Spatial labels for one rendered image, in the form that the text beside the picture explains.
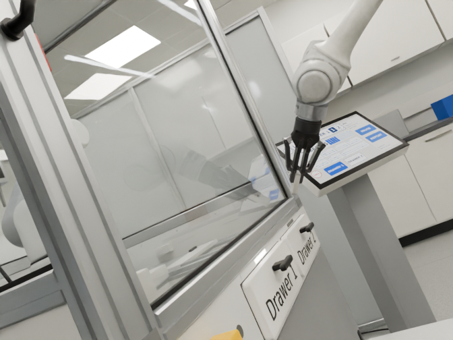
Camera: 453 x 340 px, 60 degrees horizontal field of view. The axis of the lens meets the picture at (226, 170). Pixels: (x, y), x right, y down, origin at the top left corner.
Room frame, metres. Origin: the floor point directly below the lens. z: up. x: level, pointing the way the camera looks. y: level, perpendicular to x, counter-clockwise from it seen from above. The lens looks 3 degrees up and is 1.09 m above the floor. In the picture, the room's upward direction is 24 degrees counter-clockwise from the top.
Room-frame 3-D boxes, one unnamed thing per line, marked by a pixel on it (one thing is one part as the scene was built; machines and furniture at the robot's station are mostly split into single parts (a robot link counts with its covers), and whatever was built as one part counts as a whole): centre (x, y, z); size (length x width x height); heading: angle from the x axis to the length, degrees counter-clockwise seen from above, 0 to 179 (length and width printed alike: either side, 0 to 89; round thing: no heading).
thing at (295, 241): (1.14, -0.11, 0.87); 0.29 x 0.02 x 0.11; 159
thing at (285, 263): (0.83, -0.02, 0.91); 0.07 x 0.04 x 0.01; 159
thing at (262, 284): (0.84, 0.00, 0.87); 0.29 x 0.02 x 0.11; 159
